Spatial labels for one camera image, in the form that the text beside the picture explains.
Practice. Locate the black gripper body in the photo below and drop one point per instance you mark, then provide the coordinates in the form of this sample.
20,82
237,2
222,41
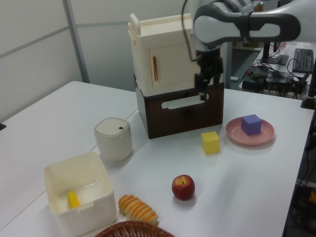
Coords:
209,65

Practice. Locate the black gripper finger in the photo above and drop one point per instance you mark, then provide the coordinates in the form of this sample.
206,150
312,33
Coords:
217,79
201,85

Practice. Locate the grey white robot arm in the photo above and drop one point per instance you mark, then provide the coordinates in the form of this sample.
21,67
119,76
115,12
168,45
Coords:
261,27

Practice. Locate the purple cube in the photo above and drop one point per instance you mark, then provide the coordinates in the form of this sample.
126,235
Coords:
251,124

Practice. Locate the yellow cube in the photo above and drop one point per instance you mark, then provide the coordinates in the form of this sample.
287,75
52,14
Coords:
210,143

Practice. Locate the dark brown drawer box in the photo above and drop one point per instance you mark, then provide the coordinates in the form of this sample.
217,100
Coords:
182,116

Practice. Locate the cream toy cabinet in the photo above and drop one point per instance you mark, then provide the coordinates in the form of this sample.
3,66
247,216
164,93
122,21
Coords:
168,56

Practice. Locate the black monitor stand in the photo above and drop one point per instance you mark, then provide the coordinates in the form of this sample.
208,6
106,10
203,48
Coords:
271,58

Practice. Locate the pink plate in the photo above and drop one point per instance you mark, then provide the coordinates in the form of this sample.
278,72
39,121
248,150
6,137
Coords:
267,134

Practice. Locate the black computer keyboard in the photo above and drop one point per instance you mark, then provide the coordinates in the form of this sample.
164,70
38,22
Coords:
303,60

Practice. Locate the white round lidded canister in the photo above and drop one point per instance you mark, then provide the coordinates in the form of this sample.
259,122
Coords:
113,140

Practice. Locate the red toy apple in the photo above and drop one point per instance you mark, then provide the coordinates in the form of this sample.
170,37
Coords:
183,188

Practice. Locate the orange striped toy bread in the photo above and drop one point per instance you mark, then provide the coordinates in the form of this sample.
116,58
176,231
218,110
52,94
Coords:
138,209

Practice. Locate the brown wicker basket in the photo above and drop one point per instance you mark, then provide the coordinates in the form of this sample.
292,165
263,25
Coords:
133,230

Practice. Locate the white square plastic bin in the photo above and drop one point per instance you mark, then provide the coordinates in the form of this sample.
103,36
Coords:
79,190

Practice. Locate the yellow toy banana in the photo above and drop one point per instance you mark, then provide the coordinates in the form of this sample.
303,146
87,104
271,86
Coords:
73,200

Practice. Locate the black flat device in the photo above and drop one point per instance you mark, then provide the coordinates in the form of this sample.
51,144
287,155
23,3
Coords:
2,126

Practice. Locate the black table clamp mount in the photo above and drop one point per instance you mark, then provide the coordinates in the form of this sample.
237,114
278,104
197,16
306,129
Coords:
309,98

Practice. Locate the grey partition post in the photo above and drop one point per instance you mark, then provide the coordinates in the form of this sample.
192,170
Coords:
77,42

